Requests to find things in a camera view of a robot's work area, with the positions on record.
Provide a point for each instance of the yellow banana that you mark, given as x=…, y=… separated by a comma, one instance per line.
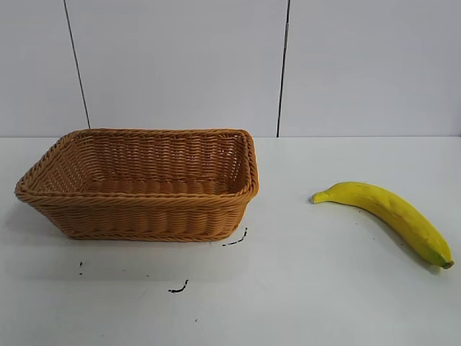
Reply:
x=396, y=212

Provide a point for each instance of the brown woven wicker basket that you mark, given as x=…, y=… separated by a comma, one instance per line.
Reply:
x=144, y=216

